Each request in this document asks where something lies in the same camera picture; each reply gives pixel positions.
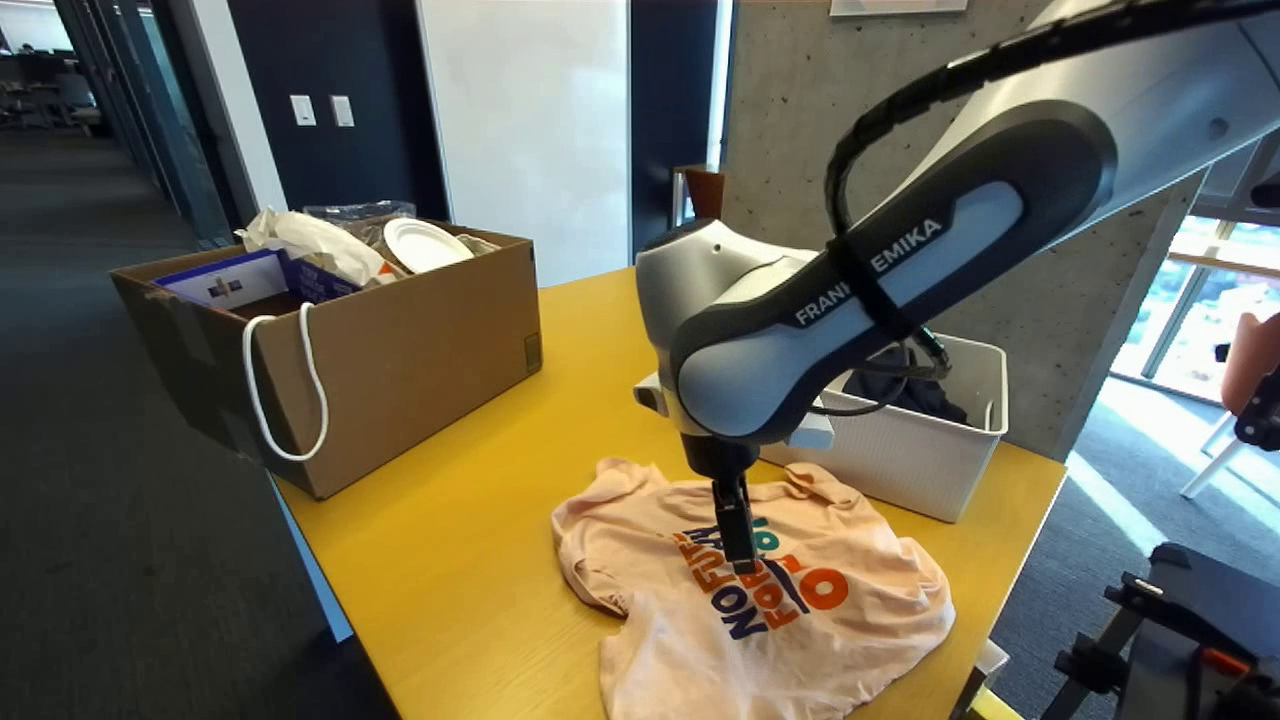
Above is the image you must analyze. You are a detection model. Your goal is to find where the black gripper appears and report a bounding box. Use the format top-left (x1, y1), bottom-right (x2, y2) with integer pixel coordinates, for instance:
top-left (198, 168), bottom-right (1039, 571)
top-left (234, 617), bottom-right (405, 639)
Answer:
top-left (679, 433), bottom-right (767, 562)

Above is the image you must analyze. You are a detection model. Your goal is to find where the purple and white carton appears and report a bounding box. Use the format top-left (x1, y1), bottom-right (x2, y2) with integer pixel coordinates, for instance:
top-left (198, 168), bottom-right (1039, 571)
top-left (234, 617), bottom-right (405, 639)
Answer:
top-left (157, 249), bottom-right (358, 321)

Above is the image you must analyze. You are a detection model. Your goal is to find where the white paper plate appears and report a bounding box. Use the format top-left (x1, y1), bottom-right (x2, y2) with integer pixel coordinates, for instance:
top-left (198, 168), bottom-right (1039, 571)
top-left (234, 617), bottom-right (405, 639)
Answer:
top-left (378, 214), bottom-right (481, 280)

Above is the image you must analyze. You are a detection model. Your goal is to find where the pink printed t-shirt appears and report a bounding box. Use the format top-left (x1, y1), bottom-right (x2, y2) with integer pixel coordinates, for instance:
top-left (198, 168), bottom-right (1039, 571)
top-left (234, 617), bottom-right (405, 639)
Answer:
top-left (546, 456), bottom-right (960, 720)

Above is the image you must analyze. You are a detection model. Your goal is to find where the dark navy garment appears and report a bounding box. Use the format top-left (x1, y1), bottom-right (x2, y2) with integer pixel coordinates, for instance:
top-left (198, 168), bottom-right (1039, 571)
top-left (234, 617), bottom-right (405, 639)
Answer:
top-left (838, 334), bottom-right (972, 427)

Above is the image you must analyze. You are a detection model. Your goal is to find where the black clamp with orange trigger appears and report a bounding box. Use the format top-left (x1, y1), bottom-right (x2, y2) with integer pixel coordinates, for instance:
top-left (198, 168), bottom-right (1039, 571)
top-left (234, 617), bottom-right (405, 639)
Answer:
top-left (1098, 571), bottom-right (1280, 720)

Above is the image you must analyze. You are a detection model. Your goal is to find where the brown cardboard box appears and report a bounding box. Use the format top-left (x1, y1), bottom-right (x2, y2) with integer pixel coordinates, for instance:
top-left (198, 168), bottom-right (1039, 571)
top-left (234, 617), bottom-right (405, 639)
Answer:
top-left (108, 214), bottom-right (546, 502)

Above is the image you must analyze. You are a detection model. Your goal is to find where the white cord loop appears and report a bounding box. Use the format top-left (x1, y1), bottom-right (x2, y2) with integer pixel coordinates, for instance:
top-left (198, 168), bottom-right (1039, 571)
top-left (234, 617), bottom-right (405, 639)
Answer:
top-left (234, 299), bottom-right (337, 468)

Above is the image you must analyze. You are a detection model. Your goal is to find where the white plastic storage bin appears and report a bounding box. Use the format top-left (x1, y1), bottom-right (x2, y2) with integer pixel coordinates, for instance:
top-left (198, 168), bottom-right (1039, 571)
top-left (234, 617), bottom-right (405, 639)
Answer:
top-left (630, 329), bottom-right (1011, 529)

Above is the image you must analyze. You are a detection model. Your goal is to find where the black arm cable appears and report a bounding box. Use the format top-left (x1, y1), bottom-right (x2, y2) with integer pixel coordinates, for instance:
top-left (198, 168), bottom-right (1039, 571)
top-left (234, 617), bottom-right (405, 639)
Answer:
top-left (820, 0), bottom-right (1280, 420)

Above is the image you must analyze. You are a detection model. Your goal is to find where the white cloth in bag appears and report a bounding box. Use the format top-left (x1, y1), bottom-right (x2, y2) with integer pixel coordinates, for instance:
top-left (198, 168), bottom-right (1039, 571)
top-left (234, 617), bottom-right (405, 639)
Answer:
top-left (234, 209), bottom-right (393, 293)

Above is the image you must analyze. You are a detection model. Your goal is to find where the brown wooden chair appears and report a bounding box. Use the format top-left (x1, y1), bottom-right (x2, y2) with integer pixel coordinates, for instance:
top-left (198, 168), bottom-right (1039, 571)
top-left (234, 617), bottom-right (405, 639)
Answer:
top-left (667, 160), bottom-right (727, 257)

